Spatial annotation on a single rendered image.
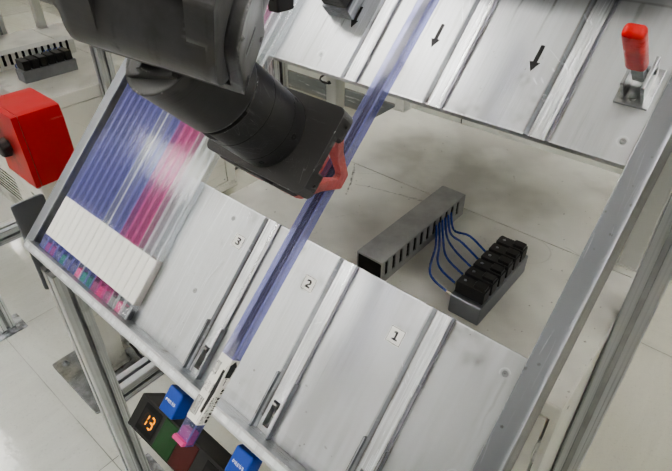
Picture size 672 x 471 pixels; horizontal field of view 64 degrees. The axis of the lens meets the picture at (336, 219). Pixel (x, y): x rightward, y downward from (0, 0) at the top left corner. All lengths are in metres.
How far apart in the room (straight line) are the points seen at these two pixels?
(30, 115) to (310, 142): 0.87
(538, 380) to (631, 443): 1.13
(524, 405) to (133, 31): 0.38
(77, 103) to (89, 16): 1.49
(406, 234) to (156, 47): 0.70
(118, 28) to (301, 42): 0.46
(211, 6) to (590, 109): 0.39
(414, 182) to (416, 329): 0.65
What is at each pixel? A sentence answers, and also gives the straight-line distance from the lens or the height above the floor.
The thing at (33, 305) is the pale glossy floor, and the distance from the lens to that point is 1.96.
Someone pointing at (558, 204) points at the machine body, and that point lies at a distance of 1.13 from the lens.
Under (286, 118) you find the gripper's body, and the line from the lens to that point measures 0.35.
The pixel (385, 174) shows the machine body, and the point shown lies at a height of 0.62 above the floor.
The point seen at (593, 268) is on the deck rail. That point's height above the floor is 0.92.
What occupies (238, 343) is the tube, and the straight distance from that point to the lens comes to 0.46.
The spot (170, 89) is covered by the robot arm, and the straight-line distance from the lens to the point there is 0.30.
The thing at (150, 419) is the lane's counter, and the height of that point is 0.66.
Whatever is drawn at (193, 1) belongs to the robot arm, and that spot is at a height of 1.15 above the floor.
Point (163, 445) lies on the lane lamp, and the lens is 0.67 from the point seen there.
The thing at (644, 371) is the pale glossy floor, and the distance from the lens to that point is 1.76.
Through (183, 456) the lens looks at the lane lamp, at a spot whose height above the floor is 0.66.
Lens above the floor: 1.20
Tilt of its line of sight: 35 degrees down
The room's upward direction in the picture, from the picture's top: straight up
